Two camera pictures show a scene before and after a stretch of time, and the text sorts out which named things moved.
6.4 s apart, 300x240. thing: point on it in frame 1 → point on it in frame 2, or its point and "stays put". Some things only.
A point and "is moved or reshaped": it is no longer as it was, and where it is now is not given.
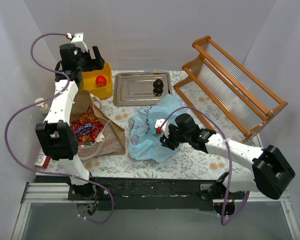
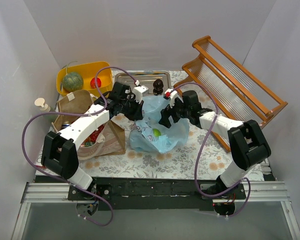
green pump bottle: [45, 109] stays put
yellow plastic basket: [88, 82] stays put
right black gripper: [168, 139] → [170, 115]
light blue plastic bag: [144, 142] is moved or reshaped
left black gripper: [90, 63] → [134, 110]
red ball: [100, 81] → [92, 82]
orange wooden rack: [240, 100] stays put
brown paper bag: [112, 140] stays put
